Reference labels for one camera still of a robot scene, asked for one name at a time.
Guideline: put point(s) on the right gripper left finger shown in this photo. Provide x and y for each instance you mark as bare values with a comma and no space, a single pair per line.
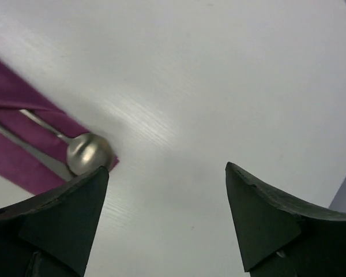
52,234

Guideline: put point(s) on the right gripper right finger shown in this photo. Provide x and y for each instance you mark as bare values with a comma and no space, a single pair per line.
281,235

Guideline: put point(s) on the silver metal utensil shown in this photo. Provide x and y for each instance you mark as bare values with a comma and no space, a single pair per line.
55,166

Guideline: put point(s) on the silver metal spoon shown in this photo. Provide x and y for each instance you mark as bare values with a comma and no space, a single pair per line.
85,152

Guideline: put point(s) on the purple cloth napkin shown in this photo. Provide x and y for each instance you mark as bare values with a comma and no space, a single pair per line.
16,164

